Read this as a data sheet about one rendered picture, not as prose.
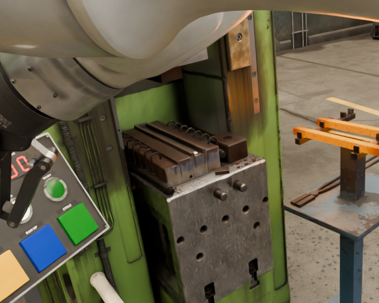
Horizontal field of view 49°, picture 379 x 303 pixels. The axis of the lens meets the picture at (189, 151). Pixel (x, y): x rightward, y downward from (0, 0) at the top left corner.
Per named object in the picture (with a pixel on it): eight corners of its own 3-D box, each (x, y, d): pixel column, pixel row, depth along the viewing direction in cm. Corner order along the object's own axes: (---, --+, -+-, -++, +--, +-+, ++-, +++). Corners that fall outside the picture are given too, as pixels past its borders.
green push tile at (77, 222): (99, 227, 99) (82, 201, 99) (75, 245, 93) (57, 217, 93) (95, 229, 100) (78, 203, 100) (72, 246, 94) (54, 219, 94)
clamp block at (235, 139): (249, 156, 142) (248, 138, 139) (229, 164, 138) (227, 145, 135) (228, 147, 151) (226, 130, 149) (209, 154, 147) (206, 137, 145)
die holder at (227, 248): (274, 267, 155) (266, 158, 138) (188, 317, 138) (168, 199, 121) (193, 211, 200) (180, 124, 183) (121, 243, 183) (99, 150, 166)
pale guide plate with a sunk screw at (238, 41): (251, 65, 147) (248, 15, 141) (231, 70, 143) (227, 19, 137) (248, 64, 149) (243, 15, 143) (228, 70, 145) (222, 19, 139)
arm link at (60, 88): (117, 111, 30) (59, 148, 32) (138, 62, 37) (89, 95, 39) (23, 2, 26) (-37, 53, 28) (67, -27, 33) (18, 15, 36)
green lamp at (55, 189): (69, 196, 97) (65, 179, 95) (49, 203, 95) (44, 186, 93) (65, 191, 99) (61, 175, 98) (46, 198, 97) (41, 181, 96)
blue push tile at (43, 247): (67, 251, 92) (49, 223, 91) (40, 272, 86) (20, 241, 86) (63, 253, 93) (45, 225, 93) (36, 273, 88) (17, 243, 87)
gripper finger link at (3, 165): (0, 106, 38) (15, 110, 38) (2, 197, 44) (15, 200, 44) (-21, 128, 34) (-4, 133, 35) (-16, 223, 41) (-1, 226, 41)
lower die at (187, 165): (221, 167, 136) (218, 143, 133) (168, 189, 127) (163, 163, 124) (160, 137, 170) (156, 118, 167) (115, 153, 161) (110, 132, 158)
